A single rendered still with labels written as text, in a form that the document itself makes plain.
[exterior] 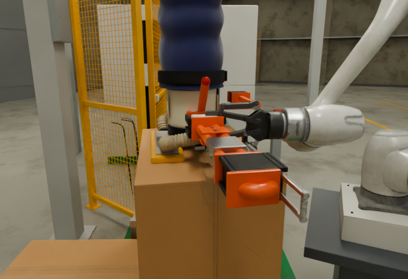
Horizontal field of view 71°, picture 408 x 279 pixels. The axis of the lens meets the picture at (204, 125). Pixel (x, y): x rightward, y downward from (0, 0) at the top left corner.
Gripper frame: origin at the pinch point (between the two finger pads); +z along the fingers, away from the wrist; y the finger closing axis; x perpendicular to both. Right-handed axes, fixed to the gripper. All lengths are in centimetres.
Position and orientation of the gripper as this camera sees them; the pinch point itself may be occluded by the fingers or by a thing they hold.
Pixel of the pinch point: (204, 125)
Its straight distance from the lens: 75.0
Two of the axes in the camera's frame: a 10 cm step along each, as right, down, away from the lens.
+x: -0.2, -2.3, 9.7
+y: 0.1, 9.7, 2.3
